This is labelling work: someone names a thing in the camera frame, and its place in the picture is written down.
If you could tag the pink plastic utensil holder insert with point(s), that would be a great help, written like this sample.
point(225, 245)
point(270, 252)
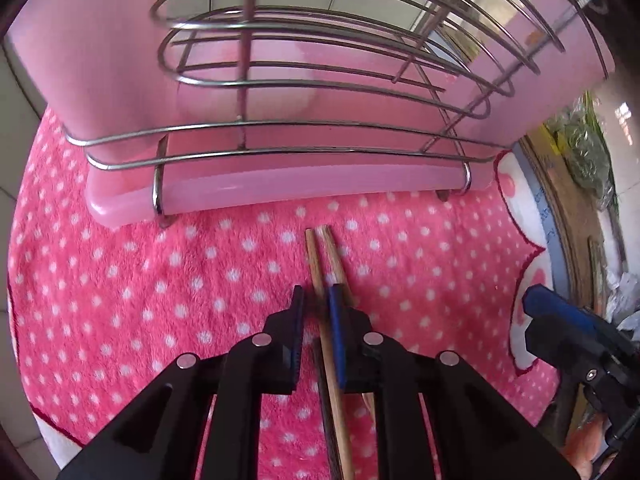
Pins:
point(100, 60)

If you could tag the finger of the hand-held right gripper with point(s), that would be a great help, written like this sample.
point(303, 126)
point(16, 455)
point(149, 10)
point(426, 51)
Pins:
point(555, 342)
point(555, 305)

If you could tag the pink plastic drip tray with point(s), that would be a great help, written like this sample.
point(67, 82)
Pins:
point(300, 185)

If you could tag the crumpled white plastic bag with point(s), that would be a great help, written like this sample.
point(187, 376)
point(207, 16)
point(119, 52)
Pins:
point(622, 295)

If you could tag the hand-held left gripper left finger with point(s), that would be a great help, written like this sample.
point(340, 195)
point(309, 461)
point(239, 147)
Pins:
point(298, 320)

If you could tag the dark thin stick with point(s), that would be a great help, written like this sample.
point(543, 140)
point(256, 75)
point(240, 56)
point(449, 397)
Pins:
point(327, 410)

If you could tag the pink polka dot blanket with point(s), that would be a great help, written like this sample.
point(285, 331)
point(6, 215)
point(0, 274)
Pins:
point(150, 285)

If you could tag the plastic bag of greens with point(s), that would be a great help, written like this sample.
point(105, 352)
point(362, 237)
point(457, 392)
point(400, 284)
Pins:
point(582, 155)

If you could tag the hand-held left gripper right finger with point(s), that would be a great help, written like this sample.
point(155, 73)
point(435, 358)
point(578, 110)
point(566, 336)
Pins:
point(337, 340)

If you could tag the person's right hand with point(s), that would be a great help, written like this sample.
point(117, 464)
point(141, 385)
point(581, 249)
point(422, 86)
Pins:
point(587, 445)

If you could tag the wooden chopstick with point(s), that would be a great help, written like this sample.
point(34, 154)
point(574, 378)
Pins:
point(315, 270)
point(332, 255)

